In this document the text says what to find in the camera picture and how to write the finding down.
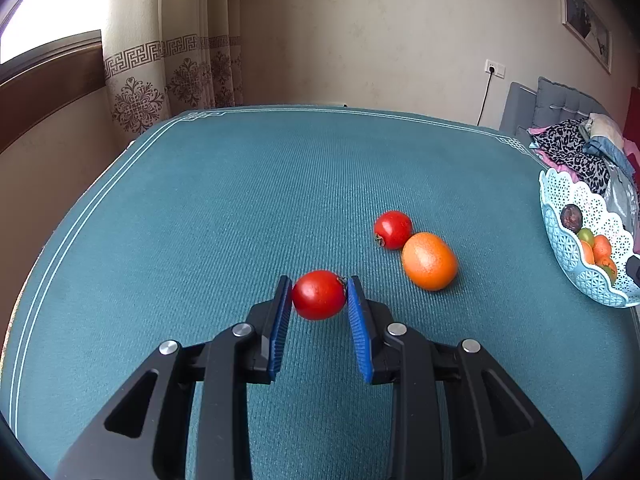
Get red cherry tomato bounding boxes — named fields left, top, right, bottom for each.
left=373, top=210, right=414, bottom=251
left=291, top=269, right=348, bottom=321

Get beige patterned curtain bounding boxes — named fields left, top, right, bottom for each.
left=102, top=0, right=276, bottom=136

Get grey padded chair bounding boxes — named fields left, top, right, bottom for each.
left=500, top=76, right=610, bottom=140

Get black power cable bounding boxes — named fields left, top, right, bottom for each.
left=475, top=74, right=494, bottom=127

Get light blue lattice basket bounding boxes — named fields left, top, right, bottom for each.
left=539, top=167, right=640, bottom=308

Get folded light blue clothes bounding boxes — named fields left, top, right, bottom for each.
left=580, top=112, right=636, bottom=171

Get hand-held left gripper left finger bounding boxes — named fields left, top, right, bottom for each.
left=55, top=275, right=293, bottom=480

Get leopard print cloth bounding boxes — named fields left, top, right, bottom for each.
left=537, top=120, right=612, bottom=196

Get small oval orange kumquat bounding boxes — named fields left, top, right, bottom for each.
left=401, top=231, right=459, bottom=292

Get dark wrinkled passion fruit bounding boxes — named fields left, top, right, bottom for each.
left=560, top=204, right=583, bottom=232

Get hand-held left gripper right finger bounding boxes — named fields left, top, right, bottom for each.
left=346, top=275, right=583, bottom=480

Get framed wall picture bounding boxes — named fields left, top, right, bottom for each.
left=557, top=0, right=614, bottom=76

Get brown wooden window frame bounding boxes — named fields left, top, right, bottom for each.
left=0, top=30, right=108, bottom=155

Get window pane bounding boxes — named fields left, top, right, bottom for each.
left=0, top=0, right=108, bottom=65

